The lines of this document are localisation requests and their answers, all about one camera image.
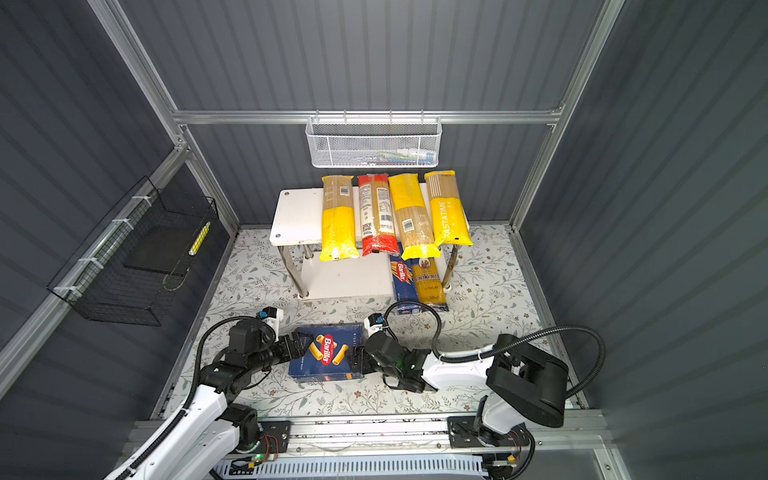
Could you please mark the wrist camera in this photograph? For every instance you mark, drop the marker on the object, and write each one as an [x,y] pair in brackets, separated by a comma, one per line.
[374,323]
[272,316]

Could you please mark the blue yellow spaghetti bag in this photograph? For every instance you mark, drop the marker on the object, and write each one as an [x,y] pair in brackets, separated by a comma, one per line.
[428,284]

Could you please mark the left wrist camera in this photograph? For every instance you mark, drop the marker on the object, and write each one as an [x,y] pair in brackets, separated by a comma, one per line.
[272,316]

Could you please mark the yellow barcode spaghetti bag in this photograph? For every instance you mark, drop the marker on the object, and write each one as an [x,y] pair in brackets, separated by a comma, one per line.
[412,218]

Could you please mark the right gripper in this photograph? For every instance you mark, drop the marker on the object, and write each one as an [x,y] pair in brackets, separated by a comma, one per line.
[368,354]

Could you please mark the black wire basket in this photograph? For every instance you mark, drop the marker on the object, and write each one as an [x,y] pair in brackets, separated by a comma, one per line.
[133,270]

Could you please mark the blue Barilla spaghetti box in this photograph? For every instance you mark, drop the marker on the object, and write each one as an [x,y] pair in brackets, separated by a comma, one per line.
[404,287]

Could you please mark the white two-tier shelf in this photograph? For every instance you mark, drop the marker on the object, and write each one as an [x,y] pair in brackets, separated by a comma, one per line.
[296,228]

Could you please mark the blue Barilla pasta box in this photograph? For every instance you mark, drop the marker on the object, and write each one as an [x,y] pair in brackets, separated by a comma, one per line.
[334,354]

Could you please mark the red yellow spaghetti bag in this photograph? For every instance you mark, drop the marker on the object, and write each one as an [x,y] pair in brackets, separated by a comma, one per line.
[376,215]

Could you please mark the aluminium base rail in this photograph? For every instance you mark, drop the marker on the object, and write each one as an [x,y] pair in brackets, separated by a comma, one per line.
[432,433]

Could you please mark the yellow brush in basket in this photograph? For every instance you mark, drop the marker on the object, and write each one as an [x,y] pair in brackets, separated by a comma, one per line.
[199,239]

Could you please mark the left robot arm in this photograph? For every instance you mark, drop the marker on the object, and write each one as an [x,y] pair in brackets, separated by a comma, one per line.
[210,423]

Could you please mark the items in white basket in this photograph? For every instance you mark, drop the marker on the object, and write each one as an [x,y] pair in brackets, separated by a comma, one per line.
[406,157]

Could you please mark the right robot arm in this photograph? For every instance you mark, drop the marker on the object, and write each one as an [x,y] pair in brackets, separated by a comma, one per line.
[526,385]

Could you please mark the white wire mesh basket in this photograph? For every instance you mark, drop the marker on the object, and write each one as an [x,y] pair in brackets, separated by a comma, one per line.
[333,143]

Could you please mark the yellow Pastatime spaghetti bag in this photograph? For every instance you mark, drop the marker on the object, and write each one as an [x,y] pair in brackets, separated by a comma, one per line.
[449,221]

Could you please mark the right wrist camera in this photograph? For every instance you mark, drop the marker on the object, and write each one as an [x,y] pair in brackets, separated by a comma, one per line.
[374,323]

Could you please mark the yellow clear spaghetti bag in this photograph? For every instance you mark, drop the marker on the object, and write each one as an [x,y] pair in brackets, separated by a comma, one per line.
[338,219]

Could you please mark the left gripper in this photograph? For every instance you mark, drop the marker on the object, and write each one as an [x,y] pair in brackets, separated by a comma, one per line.
[298,350]

